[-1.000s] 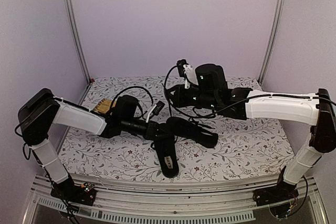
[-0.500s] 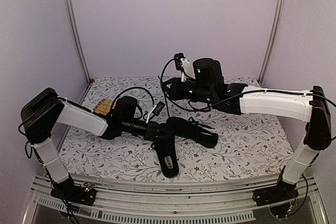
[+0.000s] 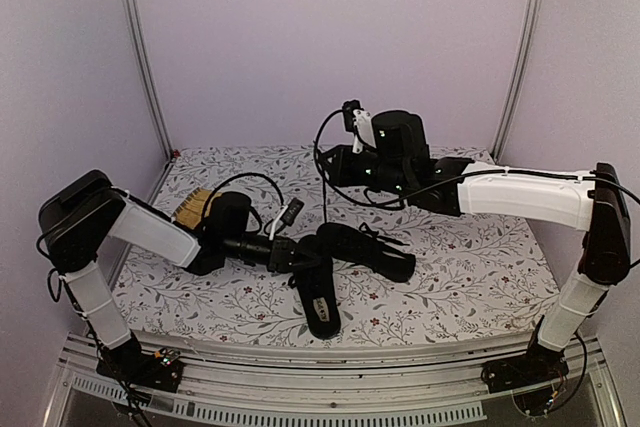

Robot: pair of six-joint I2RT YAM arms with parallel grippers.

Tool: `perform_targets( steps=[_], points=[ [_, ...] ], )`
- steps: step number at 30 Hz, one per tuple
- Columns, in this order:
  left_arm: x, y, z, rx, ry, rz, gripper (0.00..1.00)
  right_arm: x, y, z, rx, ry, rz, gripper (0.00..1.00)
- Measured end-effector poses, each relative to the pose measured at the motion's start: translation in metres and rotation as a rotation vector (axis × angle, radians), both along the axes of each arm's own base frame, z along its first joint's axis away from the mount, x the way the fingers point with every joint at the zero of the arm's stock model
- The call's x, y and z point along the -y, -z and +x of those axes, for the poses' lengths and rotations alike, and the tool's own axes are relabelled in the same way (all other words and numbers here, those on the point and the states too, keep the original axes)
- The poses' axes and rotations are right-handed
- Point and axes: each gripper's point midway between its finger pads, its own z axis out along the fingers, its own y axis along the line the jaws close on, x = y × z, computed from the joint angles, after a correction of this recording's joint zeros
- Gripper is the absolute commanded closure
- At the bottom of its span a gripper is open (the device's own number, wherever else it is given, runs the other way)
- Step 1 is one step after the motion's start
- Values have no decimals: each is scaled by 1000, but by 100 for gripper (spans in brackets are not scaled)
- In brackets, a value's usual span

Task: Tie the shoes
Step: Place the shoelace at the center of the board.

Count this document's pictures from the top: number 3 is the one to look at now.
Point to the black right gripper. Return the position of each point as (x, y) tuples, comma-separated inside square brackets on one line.
[(339, 174)]

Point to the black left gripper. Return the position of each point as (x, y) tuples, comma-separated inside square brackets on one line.
[(281, 255)]

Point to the red-soled shoe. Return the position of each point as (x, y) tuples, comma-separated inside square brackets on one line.
[(348, 244)]

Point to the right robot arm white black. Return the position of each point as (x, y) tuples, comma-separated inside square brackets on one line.
[(390, 154)]

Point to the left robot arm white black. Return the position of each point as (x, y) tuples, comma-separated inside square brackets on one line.
[(75, 223)]

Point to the woven bamboo tray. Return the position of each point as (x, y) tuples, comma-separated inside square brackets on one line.
[(191, 210)]

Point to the floral tablecloth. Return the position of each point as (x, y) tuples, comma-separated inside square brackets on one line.
[(475, 277)]

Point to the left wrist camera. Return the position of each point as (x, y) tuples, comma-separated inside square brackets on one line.
[(285, 217)]

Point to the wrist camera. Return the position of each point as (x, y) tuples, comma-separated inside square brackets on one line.
[(285, 217), (358, 122)]

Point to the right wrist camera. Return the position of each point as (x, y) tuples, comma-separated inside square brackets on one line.
[(358, 122)]

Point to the front aluminium rail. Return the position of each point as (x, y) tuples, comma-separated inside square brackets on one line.
[(424, 385)]

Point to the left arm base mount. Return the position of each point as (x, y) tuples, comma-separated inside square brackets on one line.
[(132, 366)]

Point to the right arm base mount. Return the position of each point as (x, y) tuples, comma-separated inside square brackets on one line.
[(533, 367)]

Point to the right aluminium frame post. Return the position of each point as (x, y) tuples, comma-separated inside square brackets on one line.
[(530, 19)]

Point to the aluminium frame post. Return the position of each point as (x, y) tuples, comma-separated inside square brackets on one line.
[(530, 19), (159, 124)]

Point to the left aluminium frame post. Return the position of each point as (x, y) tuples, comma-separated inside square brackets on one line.
[(159, 124)]

